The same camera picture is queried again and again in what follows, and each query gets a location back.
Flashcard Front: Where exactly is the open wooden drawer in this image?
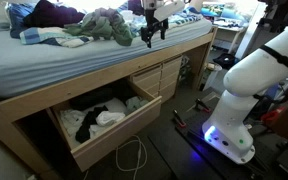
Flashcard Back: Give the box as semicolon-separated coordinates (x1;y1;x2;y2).
51;81;162;172

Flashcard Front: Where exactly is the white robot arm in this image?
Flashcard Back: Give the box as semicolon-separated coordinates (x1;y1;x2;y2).
202;28;288;164

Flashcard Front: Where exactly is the blue striped blanket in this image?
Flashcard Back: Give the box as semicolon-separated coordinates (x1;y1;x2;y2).
6;0;202;48

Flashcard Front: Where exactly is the wooden bed frame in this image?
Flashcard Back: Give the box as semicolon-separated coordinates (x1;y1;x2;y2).
0;25;217;180

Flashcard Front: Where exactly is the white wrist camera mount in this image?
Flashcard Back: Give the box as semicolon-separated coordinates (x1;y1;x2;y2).
141;0;185;20

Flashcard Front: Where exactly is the blue-grey mattress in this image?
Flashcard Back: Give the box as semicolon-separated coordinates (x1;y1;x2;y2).
0;6;211;98

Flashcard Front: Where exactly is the black garment in drawer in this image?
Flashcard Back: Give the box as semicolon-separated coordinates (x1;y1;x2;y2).
75;106;108;143

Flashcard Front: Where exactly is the white cable on floor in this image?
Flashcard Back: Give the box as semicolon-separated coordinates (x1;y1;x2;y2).
115;134;148;180

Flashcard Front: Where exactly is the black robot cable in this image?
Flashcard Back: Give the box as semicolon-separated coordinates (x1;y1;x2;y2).
259;44;288;76

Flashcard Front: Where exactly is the red-handled clamp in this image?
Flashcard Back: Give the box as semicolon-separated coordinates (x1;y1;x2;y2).
195;99;211;113
173;109;186;128

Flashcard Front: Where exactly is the white desk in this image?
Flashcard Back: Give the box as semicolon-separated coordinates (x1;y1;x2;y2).
213;20;246;54

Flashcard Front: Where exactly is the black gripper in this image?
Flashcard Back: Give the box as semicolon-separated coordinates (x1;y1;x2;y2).
141;9;168;48

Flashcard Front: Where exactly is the green clothes pile on bed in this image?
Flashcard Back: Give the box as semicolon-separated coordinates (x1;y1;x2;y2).
64;8;133;46

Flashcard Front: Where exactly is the light green t-shirt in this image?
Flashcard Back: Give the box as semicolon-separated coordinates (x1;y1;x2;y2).
126;96;148;112

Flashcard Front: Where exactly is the small wooden drawer unit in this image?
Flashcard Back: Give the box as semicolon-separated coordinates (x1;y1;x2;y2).
129;56;182;102

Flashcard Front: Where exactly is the white rolled garment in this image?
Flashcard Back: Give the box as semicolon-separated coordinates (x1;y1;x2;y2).
96;111;125;126

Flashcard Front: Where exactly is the dark purple garment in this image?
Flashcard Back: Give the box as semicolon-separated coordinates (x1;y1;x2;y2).
23;0;85;28

